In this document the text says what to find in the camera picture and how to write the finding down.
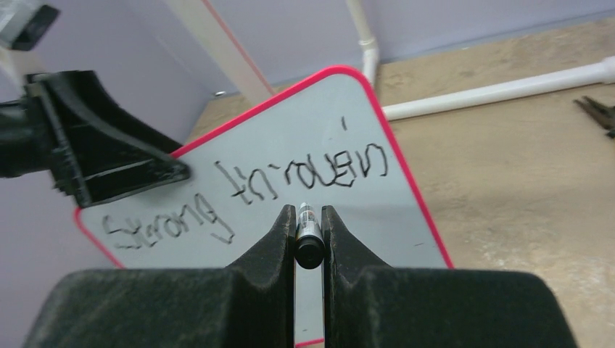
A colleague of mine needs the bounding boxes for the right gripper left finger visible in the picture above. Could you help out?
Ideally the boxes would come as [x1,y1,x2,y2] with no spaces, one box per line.
[25,205,296,347]

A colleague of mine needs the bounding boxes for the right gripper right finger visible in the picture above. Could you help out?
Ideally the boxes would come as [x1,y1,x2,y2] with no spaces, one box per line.
[321,206,577,347]

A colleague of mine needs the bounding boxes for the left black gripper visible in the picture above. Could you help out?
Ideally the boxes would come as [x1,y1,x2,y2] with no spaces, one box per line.
[1,70,191,208]

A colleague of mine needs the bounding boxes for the black whiteboard marker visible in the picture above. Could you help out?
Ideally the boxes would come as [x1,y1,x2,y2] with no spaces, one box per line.
[294,202,325,270]

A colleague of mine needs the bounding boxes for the red-framed whiteboard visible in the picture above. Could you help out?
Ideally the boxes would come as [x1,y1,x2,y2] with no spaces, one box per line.
[75,66,451,343]

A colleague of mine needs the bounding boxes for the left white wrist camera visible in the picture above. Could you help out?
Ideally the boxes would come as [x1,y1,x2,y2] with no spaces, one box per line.
[1,0,61,51]

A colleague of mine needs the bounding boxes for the black-handled pliers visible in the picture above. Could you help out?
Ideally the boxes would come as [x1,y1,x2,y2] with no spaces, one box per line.
[573,96,614,140]

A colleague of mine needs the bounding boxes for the white PVC pipe frame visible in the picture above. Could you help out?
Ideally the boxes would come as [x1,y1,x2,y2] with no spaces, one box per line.
[346,0,614,120]

